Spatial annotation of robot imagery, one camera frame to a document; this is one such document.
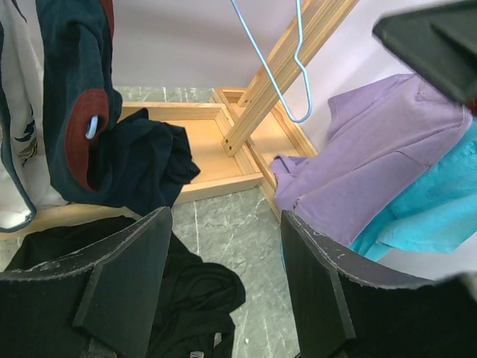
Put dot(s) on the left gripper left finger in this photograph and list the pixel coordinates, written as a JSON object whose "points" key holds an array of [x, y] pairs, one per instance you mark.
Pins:
{"points": [[106, 292]]}

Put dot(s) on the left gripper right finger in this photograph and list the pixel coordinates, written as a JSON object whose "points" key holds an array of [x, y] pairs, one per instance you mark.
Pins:
{"points": [[346, 305]]}

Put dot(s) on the black tank top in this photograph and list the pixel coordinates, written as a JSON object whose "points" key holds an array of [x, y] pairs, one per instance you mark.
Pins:
{"points": [[192, 317]]}

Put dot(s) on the blue wire hanger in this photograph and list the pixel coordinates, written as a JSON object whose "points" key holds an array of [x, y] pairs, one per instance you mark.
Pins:
{"points": [[285, 62]]}

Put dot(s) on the white grey tank top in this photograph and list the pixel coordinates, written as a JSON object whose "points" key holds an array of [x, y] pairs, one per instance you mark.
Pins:
{"points": [[25, 179]]}

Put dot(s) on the navy red-trimmed tank top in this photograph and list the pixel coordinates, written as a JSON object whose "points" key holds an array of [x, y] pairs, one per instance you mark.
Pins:
{"points": [[132, 161]]}

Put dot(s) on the turquoise shirt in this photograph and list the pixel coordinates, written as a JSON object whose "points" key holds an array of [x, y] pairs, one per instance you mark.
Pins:
{"points": [[437, 213]]}

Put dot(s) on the purple shirt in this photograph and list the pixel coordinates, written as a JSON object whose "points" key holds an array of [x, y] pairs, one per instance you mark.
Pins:
{"points": [[381, 138]]}

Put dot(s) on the wooden clothes rack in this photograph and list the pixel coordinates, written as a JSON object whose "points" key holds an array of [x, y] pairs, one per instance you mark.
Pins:
{"points": [[274, 135], [211, 150]]}

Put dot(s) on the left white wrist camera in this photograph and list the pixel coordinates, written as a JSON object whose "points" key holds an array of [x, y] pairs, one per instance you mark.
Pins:
{"points": [[438, 43]]}

